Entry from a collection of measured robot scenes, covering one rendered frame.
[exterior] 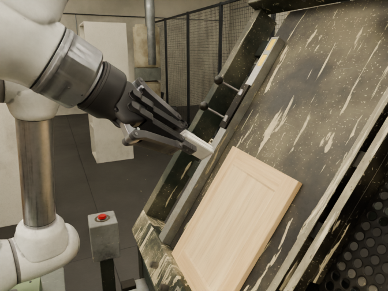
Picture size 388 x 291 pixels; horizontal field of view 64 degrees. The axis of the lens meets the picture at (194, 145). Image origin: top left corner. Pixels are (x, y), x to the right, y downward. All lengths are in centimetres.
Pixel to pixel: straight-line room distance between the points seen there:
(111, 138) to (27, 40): 459
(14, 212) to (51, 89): 322
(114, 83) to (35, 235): 82
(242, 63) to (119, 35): 347
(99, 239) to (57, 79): 113
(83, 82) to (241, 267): 73
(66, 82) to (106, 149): 459
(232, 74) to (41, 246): 105
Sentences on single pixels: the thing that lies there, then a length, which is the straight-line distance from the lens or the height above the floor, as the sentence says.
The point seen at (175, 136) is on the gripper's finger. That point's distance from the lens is 49.
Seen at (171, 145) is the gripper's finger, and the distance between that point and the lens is 47.
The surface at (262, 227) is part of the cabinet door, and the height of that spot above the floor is 116.
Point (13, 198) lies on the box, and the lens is 354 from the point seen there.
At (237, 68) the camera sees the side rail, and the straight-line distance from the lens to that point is 151.
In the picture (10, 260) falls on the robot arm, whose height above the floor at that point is 101.
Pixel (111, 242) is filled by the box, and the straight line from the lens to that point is 149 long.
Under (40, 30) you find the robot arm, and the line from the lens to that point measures 40.
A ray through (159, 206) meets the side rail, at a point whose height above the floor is 94.
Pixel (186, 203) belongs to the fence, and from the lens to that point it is 128.
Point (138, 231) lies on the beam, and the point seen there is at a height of 84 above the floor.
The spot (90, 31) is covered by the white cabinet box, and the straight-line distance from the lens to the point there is 477.
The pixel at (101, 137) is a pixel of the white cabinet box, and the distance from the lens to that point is 493.
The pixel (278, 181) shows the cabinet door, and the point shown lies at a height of 128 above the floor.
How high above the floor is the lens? 165
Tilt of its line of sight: 17 degrees down
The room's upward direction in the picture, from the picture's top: straight up
